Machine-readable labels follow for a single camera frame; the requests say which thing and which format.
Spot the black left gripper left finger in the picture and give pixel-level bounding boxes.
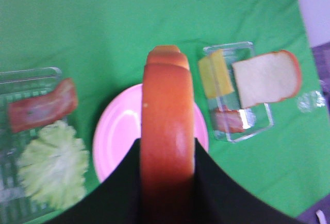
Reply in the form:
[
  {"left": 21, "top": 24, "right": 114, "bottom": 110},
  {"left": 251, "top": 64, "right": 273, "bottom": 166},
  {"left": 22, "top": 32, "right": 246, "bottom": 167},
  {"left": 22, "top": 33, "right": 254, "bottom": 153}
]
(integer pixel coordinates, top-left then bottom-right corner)
[{"left": 53, "top": 139, "right": 141, "bottom": 223}]

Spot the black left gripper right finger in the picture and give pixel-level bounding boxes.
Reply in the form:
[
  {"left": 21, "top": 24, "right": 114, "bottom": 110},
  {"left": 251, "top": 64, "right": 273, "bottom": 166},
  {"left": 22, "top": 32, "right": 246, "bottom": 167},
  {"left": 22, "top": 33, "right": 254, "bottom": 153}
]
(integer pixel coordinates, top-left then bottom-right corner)
[{"left": 193, "top": 139, "right": 302, "bottom": 223}]

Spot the white bread slice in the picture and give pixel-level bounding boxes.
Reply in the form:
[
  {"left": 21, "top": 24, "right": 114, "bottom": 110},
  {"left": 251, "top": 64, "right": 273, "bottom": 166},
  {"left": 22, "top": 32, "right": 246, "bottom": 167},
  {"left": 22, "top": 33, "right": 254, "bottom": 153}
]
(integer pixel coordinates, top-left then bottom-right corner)
[
  {"left": 140, "top": 45, "right": 195, "bottom": 223},
  {"left": 232, "top": 50, "right": 302, "bottom": 109}
]

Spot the green lettuce leaf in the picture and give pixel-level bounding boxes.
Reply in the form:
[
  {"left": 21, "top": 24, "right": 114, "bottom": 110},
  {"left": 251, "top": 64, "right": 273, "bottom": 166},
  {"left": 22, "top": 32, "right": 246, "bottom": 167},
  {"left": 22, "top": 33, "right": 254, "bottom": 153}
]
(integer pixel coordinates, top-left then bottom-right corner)
[{"left": 18, "top": 120, "right": 89, "bottom": 210}]

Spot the bacon strip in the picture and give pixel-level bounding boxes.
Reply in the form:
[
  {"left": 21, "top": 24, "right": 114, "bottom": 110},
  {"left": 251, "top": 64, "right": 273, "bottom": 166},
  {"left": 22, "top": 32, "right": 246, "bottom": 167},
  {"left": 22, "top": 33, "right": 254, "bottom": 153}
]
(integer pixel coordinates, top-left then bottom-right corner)
[
  {"left": 8, "top": 78, "right": 78, "bottom": 133},
  {"left": 211, "top": 107, "right": 245, "bottom": 133}
]

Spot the yellow cheese slice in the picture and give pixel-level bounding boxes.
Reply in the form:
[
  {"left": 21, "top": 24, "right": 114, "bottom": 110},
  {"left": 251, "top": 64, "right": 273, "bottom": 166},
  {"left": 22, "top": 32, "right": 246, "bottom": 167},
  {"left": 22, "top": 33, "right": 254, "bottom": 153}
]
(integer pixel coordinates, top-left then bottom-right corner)
[{"left": 198, "top": 49, "right": 234, "bottom": 99}]

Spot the pink round plate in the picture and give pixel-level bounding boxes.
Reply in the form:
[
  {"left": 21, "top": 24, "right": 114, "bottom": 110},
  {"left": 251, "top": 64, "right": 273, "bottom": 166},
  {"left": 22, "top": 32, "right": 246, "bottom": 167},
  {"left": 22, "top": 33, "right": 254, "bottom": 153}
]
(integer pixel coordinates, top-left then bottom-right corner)
[{"left": 92, "top": 83, "right": 209, "bottom": 184}]

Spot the right clear plastic container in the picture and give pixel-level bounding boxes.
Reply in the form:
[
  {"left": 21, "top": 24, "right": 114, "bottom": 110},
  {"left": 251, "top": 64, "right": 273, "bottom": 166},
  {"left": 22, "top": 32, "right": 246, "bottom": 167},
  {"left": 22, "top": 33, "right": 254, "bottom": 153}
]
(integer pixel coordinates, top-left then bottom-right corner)
[{"left": 203, "top": 42, "right": 274, "bottom": 143}]

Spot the clear plastic container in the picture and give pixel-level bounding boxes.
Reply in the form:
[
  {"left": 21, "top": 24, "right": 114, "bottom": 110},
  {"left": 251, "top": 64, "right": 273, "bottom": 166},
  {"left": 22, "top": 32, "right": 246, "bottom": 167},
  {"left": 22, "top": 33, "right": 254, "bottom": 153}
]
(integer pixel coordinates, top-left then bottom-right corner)
[
  {"left": 203, "top": 42, "right": 274, "bottom": 143},
  {"left": 1, "top": 67, "right": 62, "bottom": 223}
]

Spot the left clear plastic container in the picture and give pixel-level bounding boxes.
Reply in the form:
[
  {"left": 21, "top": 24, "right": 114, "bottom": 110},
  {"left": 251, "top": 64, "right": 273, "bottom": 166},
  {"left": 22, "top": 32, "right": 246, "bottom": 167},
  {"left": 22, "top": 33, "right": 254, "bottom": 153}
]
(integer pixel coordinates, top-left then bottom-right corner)
[{"left": 1, "top": 67, "right": 62, "bottom": 223}]

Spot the green tablecloth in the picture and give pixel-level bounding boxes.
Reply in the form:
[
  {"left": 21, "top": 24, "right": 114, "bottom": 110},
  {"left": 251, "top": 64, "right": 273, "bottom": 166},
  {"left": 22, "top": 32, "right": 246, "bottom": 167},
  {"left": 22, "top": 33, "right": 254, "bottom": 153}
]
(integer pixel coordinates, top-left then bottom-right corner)
[{"left": 1, "top": 0, "right": 329, "bottom": 217}]

